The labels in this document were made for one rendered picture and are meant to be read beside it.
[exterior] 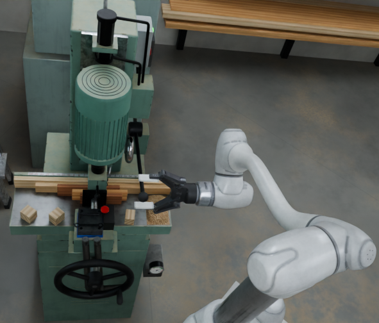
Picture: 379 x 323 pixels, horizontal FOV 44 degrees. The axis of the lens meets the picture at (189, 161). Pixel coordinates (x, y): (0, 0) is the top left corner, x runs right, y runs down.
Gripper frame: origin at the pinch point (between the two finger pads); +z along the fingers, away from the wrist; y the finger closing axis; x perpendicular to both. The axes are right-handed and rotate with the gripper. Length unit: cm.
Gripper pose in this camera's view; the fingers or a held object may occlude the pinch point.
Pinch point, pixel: (139, 191)
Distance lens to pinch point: 163.7
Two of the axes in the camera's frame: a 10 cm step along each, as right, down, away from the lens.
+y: 1.8, -7.4, -6.5
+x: 1.4, 6.7, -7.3
